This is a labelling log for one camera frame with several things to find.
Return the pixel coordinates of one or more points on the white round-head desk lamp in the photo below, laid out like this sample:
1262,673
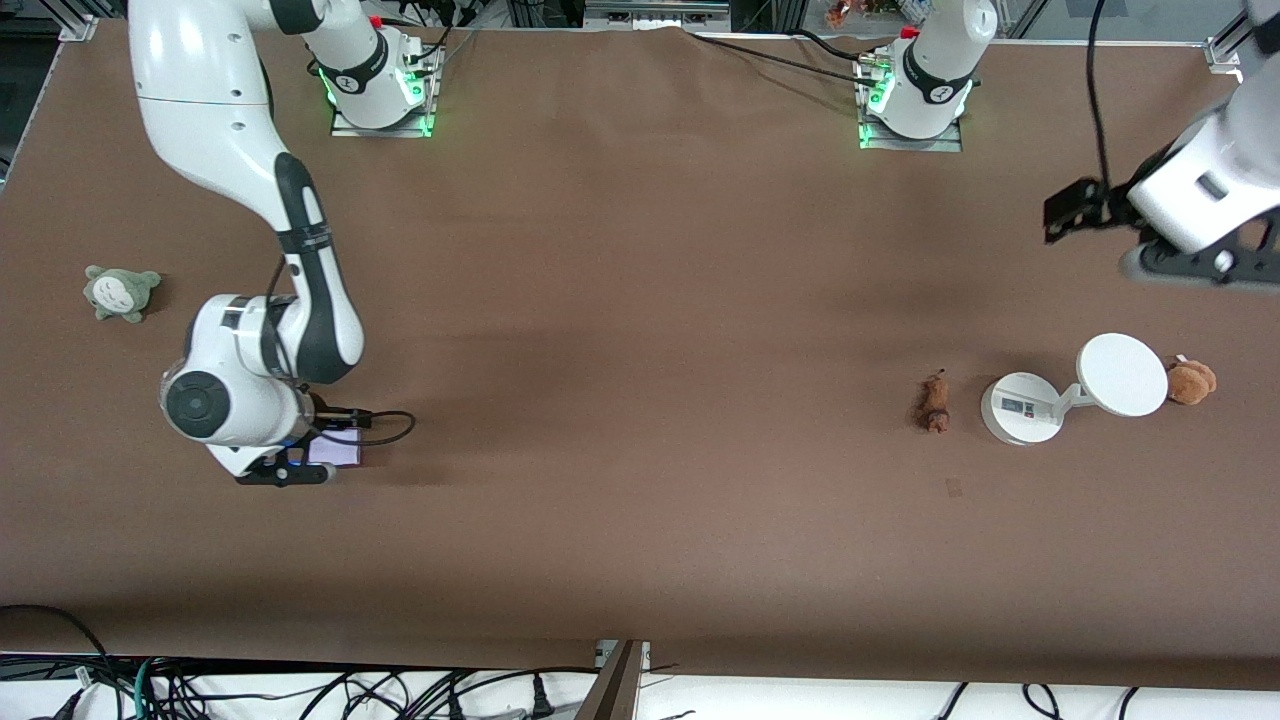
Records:
1120,375

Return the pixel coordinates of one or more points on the brown bear plush toy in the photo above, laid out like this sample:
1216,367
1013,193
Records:
1190,383

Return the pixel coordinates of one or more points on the silver metal bracket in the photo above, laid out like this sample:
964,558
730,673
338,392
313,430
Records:
603,650

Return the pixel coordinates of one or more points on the purple small box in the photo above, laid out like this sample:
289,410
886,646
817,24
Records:
340,455

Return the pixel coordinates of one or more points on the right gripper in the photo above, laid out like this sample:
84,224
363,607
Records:
322,424

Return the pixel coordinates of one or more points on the orange toy figure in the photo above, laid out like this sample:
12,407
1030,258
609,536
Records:
838,12

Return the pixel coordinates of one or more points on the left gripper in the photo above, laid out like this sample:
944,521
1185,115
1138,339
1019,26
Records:
1117,205

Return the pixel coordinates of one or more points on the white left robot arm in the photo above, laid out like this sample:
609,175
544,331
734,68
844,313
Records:
940,60

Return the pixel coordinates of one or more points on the aluminium frame corner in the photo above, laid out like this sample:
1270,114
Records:
80,28
1225,52

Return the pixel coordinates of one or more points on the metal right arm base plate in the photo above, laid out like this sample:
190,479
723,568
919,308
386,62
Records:
428,70

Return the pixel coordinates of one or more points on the brown table cover sheet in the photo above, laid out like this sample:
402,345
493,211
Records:
600,520

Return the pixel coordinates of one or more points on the black power plug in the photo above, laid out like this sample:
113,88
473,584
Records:
541,703

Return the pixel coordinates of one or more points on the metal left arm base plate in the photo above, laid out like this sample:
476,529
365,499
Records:
910,146

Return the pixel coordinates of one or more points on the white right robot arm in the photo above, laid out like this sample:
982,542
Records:
210,100

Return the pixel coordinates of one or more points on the dark brown beam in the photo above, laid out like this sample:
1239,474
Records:
610,695

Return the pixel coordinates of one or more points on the grey totoro plush toy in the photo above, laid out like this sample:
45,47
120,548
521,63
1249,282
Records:
120,292

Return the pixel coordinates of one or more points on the grey metal box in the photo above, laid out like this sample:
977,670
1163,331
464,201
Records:
650,12

